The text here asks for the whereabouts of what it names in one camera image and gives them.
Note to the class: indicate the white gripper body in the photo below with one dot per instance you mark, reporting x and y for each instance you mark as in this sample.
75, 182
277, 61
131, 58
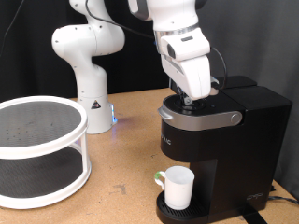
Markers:
194, 77

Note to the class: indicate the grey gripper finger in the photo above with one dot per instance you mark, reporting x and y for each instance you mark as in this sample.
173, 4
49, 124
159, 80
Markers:
187, 100

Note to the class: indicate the black Keurig coffee machine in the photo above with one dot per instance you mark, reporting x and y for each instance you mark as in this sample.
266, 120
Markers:
243, 155

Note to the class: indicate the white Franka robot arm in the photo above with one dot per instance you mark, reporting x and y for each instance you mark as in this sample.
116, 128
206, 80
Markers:
93, 77

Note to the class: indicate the water tank with black lid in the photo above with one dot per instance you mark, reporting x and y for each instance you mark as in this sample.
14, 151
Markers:
238, 81

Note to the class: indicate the grey partition panel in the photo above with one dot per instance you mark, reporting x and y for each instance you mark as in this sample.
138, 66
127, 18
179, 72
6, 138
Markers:
264, 40

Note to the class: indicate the black tape strip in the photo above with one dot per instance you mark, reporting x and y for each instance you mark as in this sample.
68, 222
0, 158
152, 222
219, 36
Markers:
253, 217

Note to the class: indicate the black curtain backdrop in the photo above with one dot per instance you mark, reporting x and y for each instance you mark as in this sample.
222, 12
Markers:
31, 71

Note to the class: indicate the white two-tier turntable shelf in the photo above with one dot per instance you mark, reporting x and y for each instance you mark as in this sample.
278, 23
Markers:
37, 174

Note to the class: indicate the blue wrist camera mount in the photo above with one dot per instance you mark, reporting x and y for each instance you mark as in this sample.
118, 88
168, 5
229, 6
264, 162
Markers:
176, 85

